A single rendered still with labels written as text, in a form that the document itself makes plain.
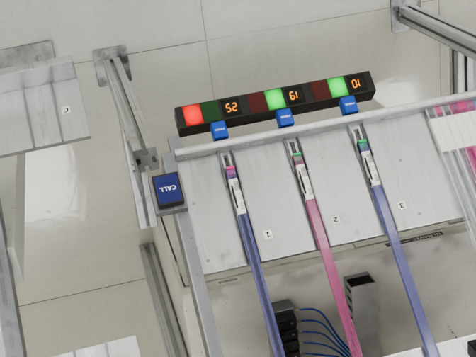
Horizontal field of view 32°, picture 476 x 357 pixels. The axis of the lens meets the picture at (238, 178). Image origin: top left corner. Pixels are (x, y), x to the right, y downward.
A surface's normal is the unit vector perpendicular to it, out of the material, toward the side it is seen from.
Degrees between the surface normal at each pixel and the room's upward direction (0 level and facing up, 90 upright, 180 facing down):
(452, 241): 0
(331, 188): 45
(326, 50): 0
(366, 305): 0
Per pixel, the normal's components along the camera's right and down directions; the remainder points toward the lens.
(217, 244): 0.07, -0.39
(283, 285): 0.22, 0.37
